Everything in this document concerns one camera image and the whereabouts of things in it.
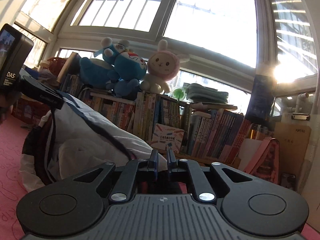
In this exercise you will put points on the pink house shaped box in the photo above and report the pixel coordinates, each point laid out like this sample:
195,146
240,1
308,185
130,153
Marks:
265,162

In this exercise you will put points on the dark blue poster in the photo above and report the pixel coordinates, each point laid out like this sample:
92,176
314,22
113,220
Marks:
261,100

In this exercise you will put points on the pink rabbit pattern mat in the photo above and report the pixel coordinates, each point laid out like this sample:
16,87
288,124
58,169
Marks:
17,175

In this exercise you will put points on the wooden desktop drawer shelf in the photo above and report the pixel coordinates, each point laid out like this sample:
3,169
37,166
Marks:
208,161

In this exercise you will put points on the pink hooded rabbit plush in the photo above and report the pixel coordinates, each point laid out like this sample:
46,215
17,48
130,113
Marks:
162,67

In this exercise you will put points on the blue whale plush toy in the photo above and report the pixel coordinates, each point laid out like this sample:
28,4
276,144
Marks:
97,73

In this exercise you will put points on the white navy zip jacket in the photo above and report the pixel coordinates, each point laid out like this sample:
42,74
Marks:
73,139

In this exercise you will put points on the white colourful stationery box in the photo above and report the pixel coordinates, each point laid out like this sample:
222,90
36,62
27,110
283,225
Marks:
167,138

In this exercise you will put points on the row of upright books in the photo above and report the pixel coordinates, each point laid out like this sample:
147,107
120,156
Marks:
217,133

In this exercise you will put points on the brown cardboard box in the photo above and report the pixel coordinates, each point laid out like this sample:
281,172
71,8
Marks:
293,143

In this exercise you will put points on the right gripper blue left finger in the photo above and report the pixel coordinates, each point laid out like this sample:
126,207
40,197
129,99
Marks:
135,178

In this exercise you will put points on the red plastic crate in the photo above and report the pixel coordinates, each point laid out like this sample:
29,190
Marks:
29,111

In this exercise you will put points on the blue doraemon plush toy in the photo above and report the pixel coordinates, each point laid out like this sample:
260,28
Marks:
128,68

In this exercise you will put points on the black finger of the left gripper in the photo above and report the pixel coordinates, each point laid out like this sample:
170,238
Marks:
35,90

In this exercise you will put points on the folded green towels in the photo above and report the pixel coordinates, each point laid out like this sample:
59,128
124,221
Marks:
197,93

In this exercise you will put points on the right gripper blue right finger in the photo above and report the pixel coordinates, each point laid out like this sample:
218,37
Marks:
190,173

